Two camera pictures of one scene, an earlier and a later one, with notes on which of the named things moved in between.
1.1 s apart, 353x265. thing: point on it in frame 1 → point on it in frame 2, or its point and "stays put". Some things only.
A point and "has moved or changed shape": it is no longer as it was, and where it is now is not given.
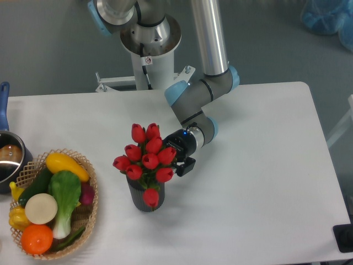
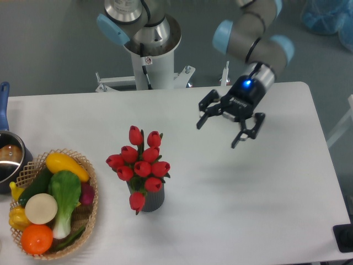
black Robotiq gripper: [182, 141] → [240, 104]
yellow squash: [58, 162] stays put
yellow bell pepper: [17, 218] stays put
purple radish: [87, 192] stays put
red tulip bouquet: [147, 160] has moved or changed shape
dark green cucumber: [40, 185] stays put
